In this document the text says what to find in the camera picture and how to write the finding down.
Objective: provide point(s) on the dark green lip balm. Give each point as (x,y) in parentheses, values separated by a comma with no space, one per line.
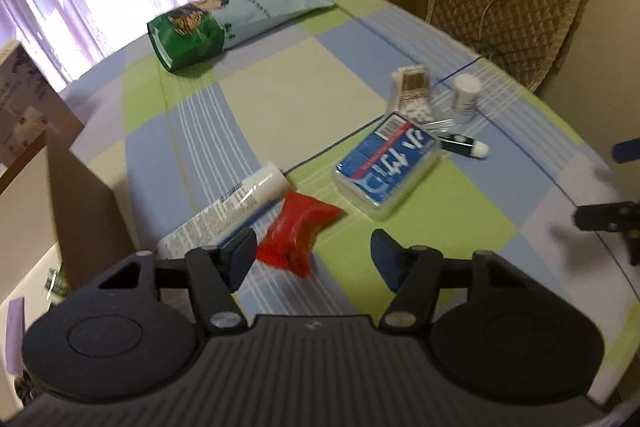
(460,143)

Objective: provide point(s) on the checked cloth desktop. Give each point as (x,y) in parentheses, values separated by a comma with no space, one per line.
(280,72)

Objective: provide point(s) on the cotton swab bag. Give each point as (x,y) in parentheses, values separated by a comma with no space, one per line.
(412,87)

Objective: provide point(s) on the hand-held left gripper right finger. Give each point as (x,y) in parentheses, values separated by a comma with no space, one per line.
(387,257)

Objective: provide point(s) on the small white bottle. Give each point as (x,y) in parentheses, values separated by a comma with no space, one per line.
(465,99)

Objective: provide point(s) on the green snack bag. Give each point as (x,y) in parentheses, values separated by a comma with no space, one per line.
(225,22)

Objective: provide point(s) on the dark green card package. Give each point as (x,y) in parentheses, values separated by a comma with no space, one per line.
(59,284)

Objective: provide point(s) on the white printed tube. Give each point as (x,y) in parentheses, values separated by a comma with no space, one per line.
(235,202)

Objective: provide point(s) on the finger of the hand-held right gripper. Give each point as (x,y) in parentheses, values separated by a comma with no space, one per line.
(627,152)
(605,216)

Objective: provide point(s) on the brown storage box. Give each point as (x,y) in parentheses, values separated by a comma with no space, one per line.
(85,217)

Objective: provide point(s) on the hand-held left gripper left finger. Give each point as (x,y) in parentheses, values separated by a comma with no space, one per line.
(242,254)

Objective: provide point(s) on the red snack packet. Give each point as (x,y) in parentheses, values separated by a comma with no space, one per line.
(295,227)

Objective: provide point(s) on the purple cream tube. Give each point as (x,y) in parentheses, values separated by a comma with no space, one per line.
(15,317)

